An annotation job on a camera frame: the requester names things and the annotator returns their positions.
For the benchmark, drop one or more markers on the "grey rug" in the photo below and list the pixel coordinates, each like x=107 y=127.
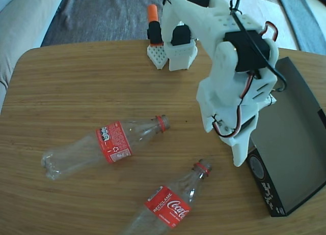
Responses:
x=102 y=16

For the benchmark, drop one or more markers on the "clear bottle red logo label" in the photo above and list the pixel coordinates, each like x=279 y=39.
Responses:
x=166 y=209

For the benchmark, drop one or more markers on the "white cloth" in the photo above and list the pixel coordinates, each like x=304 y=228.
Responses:
x=284 y=39

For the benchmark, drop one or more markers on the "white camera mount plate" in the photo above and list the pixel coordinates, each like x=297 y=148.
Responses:
x=271 y=100

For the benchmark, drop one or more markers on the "blue grey upholstery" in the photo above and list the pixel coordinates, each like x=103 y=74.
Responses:
x=305 y=21

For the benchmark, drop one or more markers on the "orange and black clamp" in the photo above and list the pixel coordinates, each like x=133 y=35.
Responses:
x=152 y=13

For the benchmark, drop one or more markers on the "grey cardboard box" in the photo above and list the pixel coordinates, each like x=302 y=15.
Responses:
x=293 y=148

